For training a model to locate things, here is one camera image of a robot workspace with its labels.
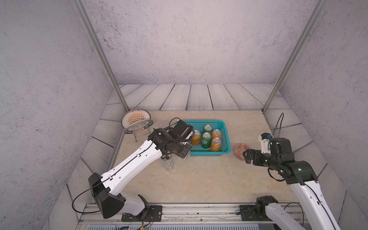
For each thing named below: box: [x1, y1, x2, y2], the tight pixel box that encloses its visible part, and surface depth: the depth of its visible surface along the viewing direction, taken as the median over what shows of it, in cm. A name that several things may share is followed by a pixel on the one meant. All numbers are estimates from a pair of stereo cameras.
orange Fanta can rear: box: [211, 128, 222, 139], surface depth 95 cm
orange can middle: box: [191, 129, 202, 147], surface depth 95 cm
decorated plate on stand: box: [120, 108, 154, 135], surface depth 99 cm
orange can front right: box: [209, 137, 222, 152], surface depth 91 cm
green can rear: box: [203, 124, 213, 133], surface depth 98 cm
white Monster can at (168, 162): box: [161, 153, 174, 172], surface depth 81 cm
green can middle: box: [200, 131, 212, 150], surface depth 93 cm
